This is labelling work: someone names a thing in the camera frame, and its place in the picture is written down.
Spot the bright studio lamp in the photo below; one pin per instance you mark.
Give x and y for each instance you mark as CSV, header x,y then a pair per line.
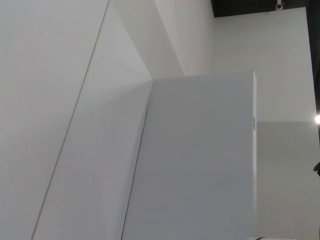
x,y
317,119

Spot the white ceiling security camera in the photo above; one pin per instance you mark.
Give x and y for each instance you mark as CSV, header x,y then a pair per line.
x,y
280,4

